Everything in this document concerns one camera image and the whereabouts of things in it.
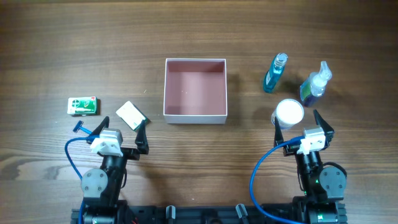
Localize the blue mouthwash bottle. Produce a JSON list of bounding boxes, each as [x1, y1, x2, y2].
[[263, 53, 288, 93]]

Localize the white cotton bud tub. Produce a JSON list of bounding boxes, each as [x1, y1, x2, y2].
[[271, 99, 305, 129]]

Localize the white green soap box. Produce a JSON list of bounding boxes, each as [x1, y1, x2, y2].
[[116, 101, 149, 131]]

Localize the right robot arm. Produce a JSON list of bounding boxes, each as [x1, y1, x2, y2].
[[263, 110, 348, 224]]

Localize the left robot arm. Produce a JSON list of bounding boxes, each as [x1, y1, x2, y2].
[[77, 117, 149, 223]]

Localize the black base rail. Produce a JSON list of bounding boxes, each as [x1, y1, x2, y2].
[[70, 203, 346, 224]]

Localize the clear pump sanitizer bottle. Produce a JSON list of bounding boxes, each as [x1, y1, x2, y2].
[[300, 61, 332, 107]]

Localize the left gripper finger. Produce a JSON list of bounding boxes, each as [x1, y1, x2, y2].
[[86, 116, 109, 144], [135, 120, 149, 154]]

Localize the pink open cardboard box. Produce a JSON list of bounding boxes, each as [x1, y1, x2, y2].
[[163, 58, 228, 124]]

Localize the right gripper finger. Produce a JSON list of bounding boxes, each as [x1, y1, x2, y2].
[[274, 116, 284, 147], [313, 110, 335, 134]]

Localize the left blue cable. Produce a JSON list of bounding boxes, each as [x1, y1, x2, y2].
[[64, 134, 100, 224]]

